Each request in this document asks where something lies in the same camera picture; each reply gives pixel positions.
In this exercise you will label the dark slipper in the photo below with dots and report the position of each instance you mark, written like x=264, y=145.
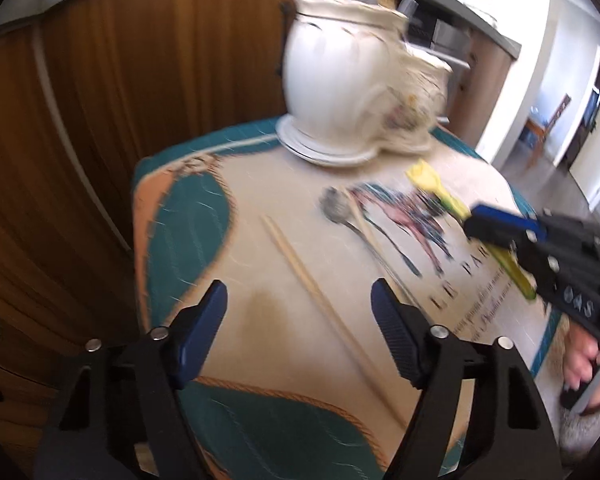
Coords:
x=587, y=390

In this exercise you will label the stainless steel built-in oven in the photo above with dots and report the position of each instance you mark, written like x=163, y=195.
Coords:
x=445, y=40

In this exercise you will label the person's foot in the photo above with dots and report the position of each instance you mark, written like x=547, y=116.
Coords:
x=580, y=355

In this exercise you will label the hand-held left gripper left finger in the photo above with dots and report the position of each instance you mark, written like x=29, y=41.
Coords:
x=205, y=325

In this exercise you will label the wooden chair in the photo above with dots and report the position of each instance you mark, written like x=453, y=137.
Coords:
x=547, y=125

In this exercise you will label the white ceramic saucer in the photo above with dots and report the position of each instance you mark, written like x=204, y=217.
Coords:
x=320, y=154

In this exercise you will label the silver spoon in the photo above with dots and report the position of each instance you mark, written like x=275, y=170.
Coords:
x=334, y=205

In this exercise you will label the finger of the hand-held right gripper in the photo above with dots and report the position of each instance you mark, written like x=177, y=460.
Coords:
x=507, y=221
x=487, y=235

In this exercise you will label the white door frame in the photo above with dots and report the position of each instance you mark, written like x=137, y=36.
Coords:
x=597, y=60

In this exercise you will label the yellow plastic utensil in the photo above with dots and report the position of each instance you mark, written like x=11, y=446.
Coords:
x=442, y=195

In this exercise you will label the wide wooden kitchen cabinet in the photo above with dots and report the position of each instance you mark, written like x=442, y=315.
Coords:
x=130, y=110

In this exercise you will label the white floral ceramic utensil holder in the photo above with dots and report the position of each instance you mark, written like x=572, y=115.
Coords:
x=330, y=85

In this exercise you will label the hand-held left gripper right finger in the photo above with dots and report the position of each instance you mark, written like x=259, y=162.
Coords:
x=395, y=331

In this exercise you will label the patterned table cloth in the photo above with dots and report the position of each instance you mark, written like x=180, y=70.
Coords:
x=195, y=225

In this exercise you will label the narrow wooden kitchen cabinet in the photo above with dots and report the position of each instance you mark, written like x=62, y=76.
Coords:
x=495, y=95

